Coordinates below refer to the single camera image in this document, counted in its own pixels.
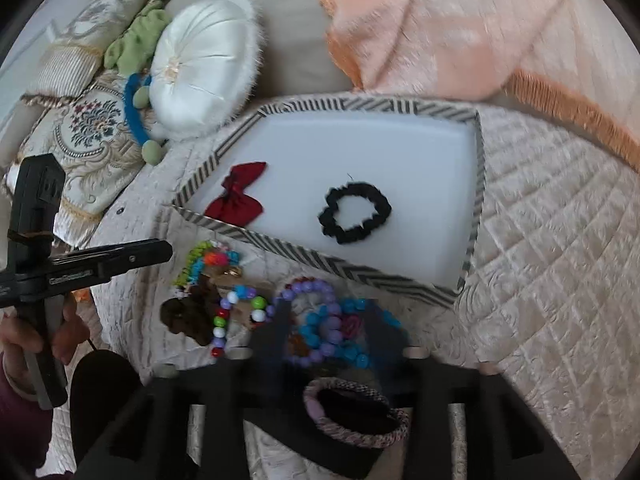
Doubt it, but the gold striped bolster pillow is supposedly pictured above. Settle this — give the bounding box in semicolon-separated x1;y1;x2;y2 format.
34;0;167;97

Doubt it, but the beige cushion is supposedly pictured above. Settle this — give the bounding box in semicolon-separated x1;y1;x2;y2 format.
165;0;353;107

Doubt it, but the person's left hand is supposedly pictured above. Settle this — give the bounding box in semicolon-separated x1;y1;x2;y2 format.
0;298;92;401

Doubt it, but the blue bead bracelet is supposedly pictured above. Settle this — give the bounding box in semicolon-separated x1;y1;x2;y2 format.
299;299;403;368

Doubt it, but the rainbow crystal bead bracelet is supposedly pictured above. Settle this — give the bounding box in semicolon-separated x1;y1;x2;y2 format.
194;242;243;281

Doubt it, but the black scrunchie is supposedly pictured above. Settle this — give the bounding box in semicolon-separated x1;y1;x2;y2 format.
318;182;392;245

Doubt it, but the person's left forearm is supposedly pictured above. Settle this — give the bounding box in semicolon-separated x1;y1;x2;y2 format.
0;367;53;477

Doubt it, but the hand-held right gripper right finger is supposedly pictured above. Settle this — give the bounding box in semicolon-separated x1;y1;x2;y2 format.
361;301;583;480

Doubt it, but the green bead bracelet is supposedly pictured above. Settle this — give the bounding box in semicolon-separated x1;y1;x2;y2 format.
172;241;216;289

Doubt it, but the braided pink grey hair tie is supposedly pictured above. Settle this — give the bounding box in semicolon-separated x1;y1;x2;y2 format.
302;377;411;448

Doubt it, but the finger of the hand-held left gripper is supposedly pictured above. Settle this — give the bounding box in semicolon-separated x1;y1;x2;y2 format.
50;239;174;282

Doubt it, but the cream quilted bedspread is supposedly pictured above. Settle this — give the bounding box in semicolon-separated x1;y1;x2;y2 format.
37;0;640;480

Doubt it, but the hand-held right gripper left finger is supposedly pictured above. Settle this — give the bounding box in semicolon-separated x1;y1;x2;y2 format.
75;301;302;480

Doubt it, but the striped-rim white tray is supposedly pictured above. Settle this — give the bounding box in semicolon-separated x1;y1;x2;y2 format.
171;94;486;308

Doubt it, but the red fabric hair bow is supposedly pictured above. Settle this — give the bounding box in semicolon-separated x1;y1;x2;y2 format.
203;161;268;225

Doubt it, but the brown scrunchie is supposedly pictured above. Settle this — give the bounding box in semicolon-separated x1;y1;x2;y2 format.
160;282;224;347

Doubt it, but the purple bead bracelet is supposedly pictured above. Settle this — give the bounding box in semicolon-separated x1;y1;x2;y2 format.
274;278;351;366

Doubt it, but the peach fringed pillow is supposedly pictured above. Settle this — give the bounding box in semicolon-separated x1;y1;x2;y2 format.
310;0;640;172

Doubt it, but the multicoloured round bead bracelet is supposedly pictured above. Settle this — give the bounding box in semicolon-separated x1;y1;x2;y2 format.
210;285;276;359

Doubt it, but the white round satin pillow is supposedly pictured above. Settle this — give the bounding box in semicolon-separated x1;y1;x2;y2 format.
149;0;266;141

